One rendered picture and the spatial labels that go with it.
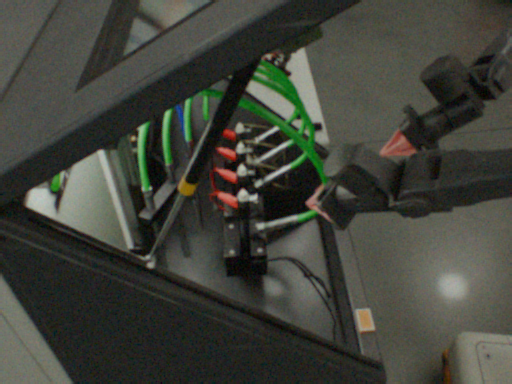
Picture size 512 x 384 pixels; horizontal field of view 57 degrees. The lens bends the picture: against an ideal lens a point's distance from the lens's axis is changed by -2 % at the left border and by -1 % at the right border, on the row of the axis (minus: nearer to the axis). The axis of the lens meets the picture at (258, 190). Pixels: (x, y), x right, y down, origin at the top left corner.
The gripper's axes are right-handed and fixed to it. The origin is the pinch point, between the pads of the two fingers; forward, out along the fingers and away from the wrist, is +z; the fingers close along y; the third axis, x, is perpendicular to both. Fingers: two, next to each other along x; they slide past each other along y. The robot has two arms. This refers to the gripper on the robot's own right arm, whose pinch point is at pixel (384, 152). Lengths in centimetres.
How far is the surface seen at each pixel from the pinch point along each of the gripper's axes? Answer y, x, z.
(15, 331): 35, 51, 39
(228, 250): 4.3, 11.7, 39.4
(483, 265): -133, -79, 40
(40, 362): 28, 51, 45
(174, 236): 8, -2, 64
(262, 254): -1.4, 11.2, 33.9
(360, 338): -20.3, 26.1, 19.4
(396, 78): -102, -244, 69
